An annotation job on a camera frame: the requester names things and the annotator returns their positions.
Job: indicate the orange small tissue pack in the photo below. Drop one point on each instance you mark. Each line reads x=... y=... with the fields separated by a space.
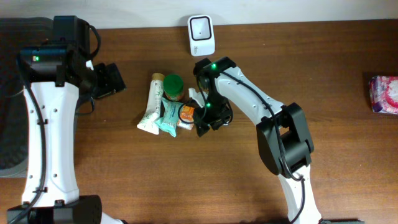
x=185 y=120

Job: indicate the green lid jar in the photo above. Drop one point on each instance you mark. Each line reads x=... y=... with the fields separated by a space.
x=173 y=87

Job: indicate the teal wet wipes pack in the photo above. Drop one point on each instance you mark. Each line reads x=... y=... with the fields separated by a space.
x=168 y=123

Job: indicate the grey plastic mesh basket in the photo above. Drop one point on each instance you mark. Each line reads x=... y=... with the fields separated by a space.
x=16 y=33

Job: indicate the white floral tube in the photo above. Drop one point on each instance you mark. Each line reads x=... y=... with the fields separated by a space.
x=152 y=113

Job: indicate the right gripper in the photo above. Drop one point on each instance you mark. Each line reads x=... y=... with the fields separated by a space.
x=206 y=119

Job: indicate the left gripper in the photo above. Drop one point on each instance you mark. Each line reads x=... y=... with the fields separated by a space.
x=112 y=80

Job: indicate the red purple tissue pack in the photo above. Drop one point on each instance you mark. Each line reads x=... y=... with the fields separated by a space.
x=383 y=94

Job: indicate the white barcode scanner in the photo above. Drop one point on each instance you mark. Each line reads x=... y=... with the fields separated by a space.
x=201 y=35

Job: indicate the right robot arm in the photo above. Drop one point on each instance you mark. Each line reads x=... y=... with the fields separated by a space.
x=283 y=137

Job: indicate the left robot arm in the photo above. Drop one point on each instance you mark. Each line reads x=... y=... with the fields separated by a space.
x=58 y=77

